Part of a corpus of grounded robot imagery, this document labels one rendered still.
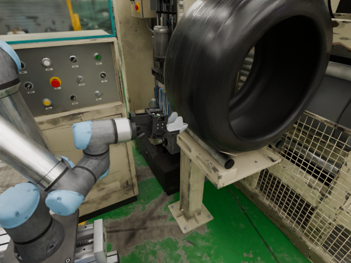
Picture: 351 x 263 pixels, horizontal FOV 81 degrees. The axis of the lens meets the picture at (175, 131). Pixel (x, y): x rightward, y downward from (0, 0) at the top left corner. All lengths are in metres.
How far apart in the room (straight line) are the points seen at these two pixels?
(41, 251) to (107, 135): 0.45
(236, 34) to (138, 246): 1.43
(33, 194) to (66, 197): 0.21
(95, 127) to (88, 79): 0.69
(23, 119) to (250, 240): 1.52
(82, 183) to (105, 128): 0.15
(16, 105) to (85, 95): 0.60
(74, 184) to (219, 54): 0.49
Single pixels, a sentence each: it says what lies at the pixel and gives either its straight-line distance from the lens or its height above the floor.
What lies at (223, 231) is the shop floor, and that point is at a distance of 1.72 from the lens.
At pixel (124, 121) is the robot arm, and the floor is 1.14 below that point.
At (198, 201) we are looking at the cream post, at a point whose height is 0.20.
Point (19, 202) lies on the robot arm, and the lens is 0.77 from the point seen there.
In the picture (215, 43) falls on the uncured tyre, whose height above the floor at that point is 1.34.
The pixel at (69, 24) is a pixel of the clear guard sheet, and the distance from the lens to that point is 1.19.
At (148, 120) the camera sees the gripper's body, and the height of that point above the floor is 1.12.
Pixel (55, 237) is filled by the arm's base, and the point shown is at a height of 0.76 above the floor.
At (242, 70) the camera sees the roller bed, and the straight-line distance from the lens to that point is 1.33.
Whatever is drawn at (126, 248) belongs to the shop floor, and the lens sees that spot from 1.65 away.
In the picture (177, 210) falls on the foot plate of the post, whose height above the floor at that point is 0.01.
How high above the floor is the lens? 1.43
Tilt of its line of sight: 33 degrees down
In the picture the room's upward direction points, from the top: straight up
